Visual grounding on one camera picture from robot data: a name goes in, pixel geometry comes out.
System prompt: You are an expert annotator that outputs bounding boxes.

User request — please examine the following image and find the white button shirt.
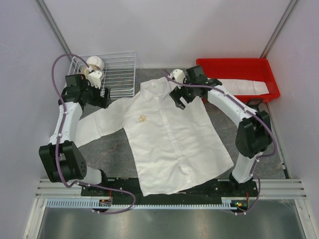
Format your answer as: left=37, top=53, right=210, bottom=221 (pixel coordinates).
left=75, top=77, right=236, bottom=196

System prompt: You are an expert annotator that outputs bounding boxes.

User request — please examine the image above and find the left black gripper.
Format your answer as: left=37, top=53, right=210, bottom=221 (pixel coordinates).
left=81, top=79, right=112, bottom=110

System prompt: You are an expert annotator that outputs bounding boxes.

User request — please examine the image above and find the black brooch box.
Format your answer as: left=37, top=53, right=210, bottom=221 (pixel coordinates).
left=246, top=98, right=263, bottom=112

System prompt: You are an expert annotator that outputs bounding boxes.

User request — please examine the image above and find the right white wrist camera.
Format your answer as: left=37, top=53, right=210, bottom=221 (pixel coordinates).
left=169, top=69, right=186, bottom=84

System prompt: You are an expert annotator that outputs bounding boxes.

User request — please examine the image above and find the flower brooch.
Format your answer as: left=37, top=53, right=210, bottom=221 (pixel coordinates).
left=139, top=115, right=147, bottom=122

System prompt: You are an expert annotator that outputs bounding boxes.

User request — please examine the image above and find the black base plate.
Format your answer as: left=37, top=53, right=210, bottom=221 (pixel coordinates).
left=81, top=178, right=259, bottom=205

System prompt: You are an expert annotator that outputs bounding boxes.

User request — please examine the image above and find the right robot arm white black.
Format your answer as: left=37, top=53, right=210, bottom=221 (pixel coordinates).
left=164, top=65, right=275, bottom=196

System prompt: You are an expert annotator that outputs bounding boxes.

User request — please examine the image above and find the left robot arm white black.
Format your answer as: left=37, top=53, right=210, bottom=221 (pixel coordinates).
left=39, top=71, right=111, bottom=196

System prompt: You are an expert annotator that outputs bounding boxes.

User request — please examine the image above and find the light blue cable duct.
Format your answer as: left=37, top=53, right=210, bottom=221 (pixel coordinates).
left=46, top=198, right=249, bottom=210

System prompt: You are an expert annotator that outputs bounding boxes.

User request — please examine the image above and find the red plastic bin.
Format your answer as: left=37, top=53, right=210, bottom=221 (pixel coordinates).
left=196, top=58, right=280, bottom=103

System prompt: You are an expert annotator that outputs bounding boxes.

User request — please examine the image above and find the aluminium frame rail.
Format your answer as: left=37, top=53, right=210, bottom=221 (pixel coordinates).
left=36, top=179, right=307, bottom=200

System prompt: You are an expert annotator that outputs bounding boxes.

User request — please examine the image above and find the white wire dish rack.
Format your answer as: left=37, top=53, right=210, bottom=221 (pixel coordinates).
left=82, top=51, right=137, bottom=101

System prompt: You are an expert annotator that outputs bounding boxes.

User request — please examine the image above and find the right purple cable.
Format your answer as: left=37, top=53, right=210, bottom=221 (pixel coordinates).
left=161, top=69, right=278, bottom=215

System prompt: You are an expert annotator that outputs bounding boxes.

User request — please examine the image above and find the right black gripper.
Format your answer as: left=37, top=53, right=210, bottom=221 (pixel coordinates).
left=169, top=75, right=196, bottom=110

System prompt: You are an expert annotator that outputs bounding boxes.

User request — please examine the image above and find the beige ceramic bowl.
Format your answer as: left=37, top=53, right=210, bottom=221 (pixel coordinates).
left=81, top=66, right=94, bottom=77

